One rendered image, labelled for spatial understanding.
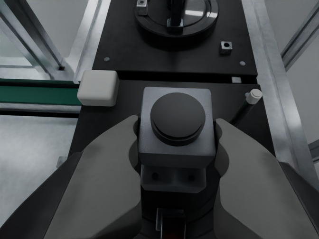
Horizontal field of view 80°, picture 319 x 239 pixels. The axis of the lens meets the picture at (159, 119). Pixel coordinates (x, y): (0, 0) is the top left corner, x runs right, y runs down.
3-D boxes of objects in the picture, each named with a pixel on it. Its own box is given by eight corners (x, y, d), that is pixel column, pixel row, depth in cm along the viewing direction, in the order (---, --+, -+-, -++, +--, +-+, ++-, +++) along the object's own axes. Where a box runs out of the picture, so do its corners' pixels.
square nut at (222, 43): (230, 54, 29) (232, 49, 28) (220, 53, 29) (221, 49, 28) (229, 46, 30) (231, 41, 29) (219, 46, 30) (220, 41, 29)
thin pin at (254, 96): (226, 141, 21) (264, 97, 13) (219, 141, 21) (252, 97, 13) (226, 134, 21) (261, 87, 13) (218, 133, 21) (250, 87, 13)
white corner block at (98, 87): (118, 114, 27) (111, 98, 23) (86, 112, 27) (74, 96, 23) (123, 86, 29) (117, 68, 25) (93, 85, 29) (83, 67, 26)
